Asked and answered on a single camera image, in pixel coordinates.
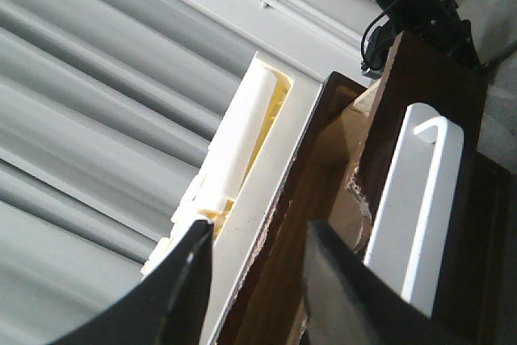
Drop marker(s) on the dark wooden drawer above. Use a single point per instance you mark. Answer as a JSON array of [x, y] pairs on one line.
[[357, 145]]

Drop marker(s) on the grey pleated curtain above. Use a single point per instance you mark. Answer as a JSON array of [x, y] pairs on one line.
[[107, 110]]

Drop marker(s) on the dark wooden drawer cabinet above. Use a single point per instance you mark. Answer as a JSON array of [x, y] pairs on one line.
[[269, 307]]

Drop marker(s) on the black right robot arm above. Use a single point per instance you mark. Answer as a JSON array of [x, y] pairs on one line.
[[436, 23]]

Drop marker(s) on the white plastic drawer handle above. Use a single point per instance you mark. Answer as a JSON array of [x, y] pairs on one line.
[[406, 246]]

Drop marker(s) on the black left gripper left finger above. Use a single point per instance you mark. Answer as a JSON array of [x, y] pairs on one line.
[[167, 307]]

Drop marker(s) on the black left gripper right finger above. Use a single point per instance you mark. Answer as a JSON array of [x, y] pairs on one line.
[[348, 304]]

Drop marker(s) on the white tray on cabinet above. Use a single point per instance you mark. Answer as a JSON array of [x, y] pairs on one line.
[[246, 164]]

